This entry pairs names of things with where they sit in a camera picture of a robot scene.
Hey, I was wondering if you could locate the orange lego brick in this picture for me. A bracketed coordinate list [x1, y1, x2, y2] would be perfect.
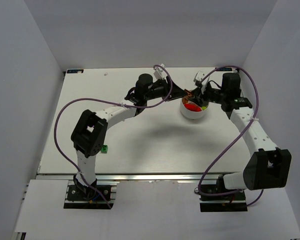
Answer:
[184, 89, 194, 98]

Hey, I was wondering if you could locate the red lego brick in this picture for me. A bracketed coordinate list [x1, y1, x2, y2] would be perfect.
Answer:
[184, 103, 202, 112]

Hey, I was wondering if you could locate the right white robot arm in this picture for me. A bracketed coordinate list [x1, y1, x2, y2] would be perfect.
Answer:
[192, 72, 292, 192]

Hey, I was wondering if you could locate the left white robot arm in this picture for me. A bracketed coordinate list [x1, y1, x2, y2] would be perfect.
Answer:
[70, 73, 187, 200]

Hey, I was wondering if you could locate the white divided round container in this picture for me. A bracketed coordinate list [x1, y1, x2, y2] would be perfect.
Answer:
[179, 96, 209, 120]

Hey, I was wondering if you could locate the blue label right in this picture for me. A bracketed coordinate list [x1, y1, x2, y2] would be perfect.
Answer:
[215, 67, 233, 72]

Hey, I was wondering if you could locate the blue label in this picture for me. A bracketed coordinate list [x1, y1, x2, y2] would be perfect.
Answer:
[66, 69, 84, 74]
[215, 67, 233, 72]

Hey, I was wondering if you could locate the green lego brick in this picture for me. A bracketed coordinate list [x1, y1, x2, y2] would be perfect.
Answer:
[100, 145, 109, 154]

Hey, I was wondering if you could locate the blue label left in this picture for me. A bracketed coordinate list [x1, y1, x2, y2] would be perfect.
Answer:
[66, 69, 84, 74]

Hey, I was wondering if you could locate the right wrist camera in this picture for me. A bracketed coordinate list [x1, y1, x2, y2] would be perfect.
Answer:
[193, 71, 205, 88]

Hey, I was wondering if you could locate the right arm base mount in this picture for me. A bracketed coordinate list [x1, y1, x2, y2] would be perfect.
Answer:
[194, 187, 248, 213]

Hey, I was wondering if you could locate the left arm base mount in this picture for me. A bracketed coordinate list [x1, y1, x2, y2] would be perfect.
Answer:
[63, 184, 116, 210]

